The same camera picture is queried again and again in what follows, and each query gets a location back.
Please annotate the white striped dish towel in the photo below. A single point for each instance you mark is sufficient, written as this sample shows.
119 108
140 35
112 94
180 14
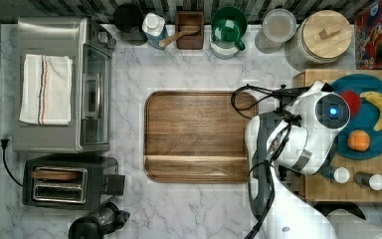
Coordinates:
46 91

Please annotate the red cereal box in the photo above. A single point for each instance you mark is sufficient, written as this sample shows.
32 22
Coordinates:
368 38

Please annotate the stainless steel toaster oven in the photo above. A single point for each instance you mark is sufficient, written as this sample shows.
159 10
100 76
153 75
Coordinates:
89 46

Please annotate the black coffee grinder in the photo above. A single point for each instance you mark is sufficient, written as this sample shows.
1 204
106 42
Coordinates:
95 225

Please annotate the black round container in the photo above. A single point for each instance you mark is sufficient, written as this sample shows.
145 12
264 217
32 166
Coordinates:
128 20

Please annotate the black two-slot toaster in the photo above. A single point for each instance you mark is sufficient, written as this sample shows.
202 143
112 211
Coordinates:
73 181

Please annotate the white and green cups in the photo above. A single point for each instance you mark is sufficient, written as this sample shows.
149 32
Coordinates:
228 27

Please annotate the left white capped shaker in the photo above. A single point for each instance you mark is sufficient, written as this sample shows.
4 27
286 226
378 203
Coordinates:
338 174

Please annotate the right white capped shaker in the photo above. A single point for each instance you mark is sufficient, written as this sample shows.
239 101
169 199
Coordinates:
371 180

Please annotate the red apple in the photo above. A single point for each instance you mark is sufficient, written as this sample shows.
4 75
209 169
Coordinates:
353 101

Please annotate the clear lidded glass jar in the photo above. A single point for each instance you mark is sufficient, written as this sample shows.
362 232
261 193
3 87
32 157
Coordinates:
278 26

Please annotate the dark wooden serving tray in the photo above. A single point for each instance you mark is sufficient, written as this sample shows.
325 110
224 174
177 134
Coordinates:
196 137

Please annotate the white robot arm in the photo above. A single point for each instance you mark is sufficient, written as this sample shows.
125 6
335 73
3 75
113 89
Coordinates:
301 135

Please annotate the white capped shaker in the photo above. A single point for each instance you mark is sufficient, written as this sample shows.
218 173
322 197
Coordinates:
371 180
338 174

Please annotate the teal blue plate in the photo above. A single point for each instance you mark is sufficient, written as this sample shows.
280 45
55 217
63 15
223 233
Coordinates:
364 119

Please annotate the yellow banana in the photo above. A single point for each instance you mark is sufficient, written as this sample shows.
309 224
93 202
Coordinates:
375 99

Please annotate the jar with wooden lid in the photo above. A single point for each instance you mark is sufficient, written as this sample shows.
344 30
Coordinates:
321 39

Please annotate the wooden spoon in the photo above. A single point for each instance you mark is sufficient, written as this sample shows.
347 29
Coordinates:
179 35

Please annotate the orange fruit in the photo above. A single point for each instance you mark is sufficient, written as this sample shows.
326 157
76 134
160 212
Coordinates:
359 140

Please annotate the dark wooden utensil box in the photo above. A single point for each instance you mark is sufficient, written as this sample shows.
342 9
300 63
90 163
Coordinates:
191 25

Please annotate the white capped blue bottle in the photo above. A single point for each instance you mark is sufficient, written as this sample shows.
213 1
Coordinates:
155 30

